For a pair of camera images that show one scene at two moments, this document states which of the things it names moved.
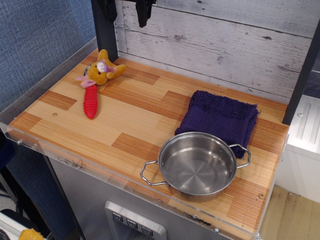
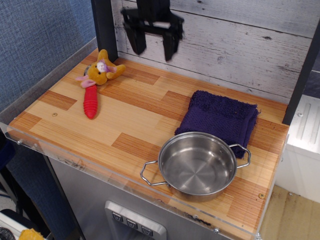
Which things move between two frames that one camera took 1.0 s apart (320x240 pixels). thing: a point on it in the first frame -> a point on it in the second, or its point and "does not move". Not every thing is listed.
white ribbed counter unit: [299, 173] does not move
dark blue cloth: [234, 122] does not move
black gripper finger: [108, 8] -> [136, 35]
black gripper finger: [144, 10] -> [171, 41]
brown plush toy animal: [99, 71] does not move
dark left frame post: [105, 14] does not move
